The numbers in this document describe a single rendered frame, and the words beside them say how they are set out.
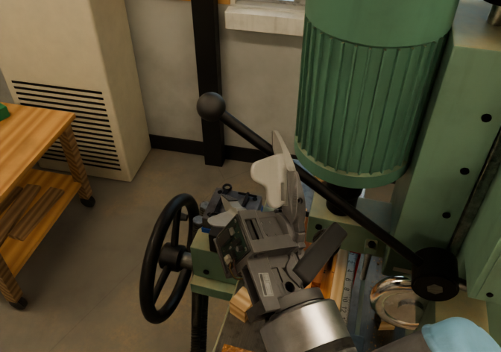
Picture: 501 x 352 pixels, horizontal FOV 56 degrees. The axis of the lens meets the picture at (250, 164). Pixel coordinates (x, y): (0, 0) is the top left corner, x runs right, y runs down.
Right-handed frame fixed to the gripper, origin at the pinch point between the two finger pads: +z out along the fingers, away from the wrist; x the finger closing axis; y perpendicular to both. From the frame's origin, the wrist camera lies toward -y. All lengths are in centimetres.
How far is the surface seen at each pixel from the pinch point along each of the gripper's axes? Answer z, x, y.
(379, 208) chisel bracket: -5.7, 6.0, -27.8
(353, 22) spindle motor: 2.9, -22.4, -2.1
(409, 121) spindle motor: -3.7, -14.4, -15.3
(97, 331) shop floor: 20, 142, -17
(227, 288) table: -5.4, 35.4, -12.1
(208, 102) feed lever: 3.5, -7.7, 8.8
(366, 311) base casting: -18, 28, -38
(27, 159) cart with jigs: 79, 111, 5
